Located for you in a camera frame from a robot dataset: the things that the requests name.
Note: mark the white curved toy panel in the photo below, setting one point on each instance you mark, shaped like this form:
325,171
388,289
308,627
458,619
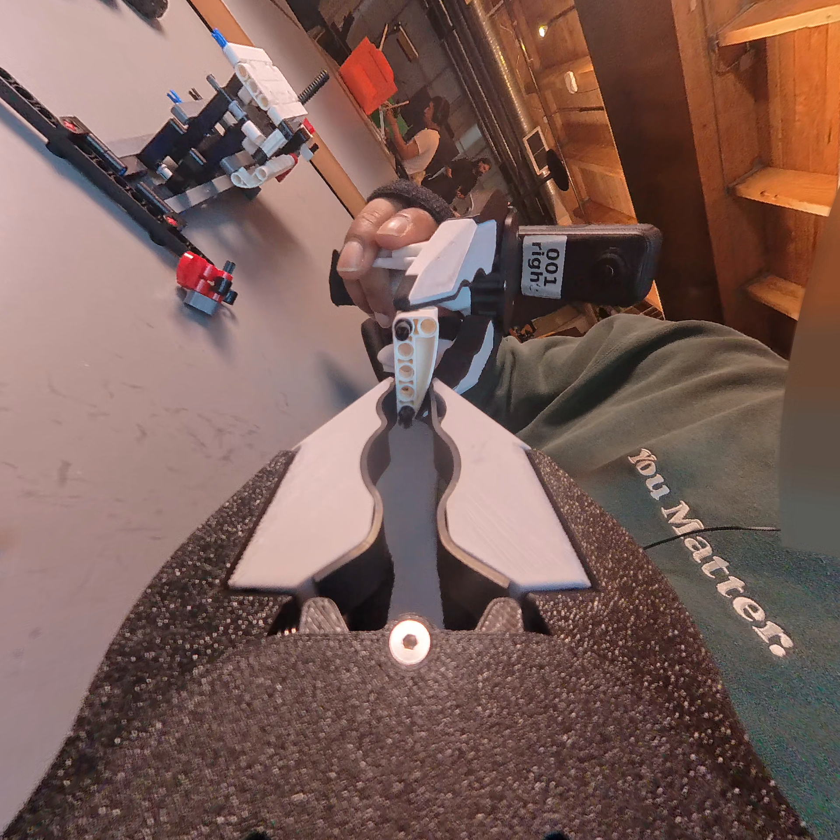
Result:
412,358

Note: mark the person's right hand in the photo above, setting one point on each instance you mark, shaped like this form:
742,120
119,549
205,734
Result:
367,289

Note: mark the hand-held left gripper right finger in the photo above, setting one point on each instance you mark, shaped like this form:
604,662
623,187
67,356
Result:
512,518

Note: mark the person's right forearm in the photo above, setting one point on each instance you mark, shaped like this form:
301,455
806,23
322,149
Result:
623,374

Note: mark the black white toy brick model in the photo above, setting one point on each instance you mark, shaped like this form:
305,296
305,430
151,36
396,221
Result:
197,138

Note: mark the orange plastic crate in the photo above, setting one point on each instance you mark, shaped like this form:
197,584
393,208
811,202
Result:
367,75

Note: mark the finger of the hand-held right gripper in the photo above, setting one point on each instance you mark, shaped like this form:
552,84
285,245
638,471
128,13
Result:
453,262
476,354

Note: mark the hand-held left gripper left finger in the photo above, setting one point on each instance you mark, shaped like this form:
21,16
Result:
308,518

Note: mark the silver ventilation duct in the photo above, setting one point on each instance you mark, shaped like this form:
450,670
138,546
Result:
512,85

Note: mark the wooden wall shelving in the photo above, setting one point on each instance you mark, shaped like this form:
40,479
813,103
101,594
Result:
781,190

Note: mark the red toy brick piece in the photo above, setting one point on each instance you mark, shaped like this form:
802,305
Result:
193,269

